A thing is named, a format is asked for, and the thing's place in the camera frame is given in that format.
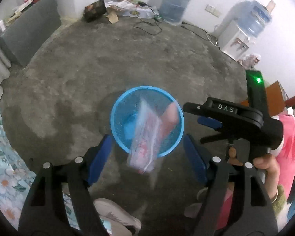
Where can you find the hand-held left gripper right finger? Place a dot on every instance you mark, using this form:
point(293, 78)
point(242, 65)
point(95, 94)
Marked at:
point(195, 157)

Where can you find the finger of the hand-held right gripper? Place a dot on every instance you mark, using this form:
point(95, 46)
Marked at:
point(211, 109)
point(209, 123)

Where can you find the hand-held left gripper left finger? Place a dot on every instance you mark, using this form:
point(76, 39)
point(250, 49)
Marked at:
point(100, 157)

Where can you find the clear plastic packet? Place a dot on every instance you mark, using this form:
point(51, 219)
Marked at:
point(147, 137)

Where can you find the blue mesh wastebasket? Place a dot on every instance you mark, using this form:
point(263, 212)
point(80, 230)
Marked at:
point(118, 108)

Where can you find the person's right hand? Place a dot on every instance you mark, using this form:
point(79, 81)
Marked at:
point(266, 167)

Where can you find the brown wooden box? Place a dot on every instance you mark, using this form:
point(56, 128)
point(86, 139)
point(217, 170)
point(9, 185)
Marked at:
point(275, 95)

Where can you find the pink garment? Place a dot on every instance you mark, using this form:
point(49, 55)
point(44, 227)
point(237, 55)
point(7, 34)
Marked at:
point(288, 147)

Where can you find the light sneaker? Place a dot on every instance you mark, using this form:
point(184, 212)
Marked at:
point(113, 213)

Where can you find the snack packets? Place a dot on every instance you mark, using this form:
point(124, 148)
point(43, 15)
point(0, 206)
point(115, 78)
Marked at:
point(249, 61)

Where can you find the white water dispenser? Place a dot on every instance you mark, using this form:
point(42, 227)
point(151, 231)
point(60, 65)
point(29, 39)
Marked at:
point(229, 36)

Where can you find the floral blanket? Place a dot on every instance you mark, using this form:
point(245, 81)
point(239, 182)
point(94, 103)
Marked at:
point(5, 177)

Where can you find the blue water jug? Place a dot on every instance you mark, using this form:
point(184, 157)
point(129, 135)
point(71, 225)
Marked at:
point(254, 17)
point(174, 2)

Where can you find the pile of papers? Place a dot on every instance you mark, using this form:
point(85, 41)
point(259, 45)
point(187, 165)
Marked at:
point(127, 7)

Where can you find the brown cardboard scrap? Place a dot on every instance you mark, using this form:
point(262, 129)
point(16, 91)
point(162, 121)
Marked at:
point(112, 17)

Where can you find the grey cabinet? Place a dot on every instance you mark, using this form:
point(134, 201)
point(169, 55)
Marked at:
point(29, 32)

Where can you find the black box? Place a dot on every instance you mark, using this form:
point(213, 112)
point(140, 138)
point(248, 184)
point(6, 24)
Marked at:
point(94, 11)

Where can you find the clutter on cabinet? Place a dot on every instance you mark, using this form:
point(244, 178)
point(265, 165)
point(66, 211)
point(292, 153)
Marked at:
point(22, 7)

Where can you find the wall socket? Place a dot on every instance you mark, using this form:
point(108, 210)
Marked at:
point(212, 10)

